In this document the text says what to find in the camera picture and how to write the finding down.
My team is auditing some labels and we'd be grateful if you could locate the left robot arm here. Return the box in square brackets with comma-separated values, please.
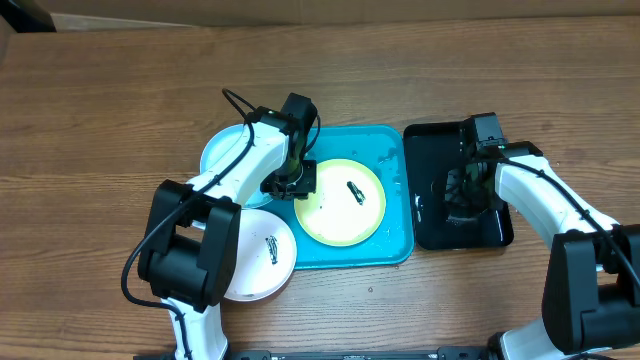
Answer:
[121, 89, 321, 359]

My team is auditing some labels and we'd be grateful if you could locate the yellow-green plate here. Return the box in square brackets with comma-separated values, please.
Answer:
[294, 159, 386, 247]

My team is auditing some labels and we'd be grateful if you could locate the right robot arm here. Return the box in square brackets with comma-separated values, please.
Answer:
[443, 113, 639, 360]

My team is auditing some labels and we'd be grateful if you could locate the light blue plate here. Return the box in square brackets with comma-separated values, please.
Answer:
[199, 124, 272, 208]

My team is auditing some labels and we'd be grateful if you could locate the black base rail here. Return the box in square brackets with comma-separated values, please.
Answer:
[133, 344, 501, 360]

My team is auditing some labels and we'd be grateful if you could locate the green scrubbing sponge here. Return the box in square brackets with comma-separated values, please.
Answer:
[446, 200, 482, 221]

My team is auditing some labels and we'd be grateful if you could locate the dark object top-left corner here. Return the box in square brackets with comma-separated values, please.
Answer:
[1, 0, 56, 33]

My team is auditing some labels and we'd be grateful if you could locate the white plate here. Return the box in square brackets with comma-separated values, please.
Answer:
[192, 209, 297, 306]

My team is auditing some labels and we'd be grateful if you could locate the cardboard sheet behind table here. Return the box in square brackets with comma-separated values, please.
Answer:
[39, 0, 639, 26]

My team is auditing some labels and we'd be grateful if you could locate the black plastic tray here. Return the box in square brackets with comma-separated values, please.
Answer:
[403, 122, 514, 250]

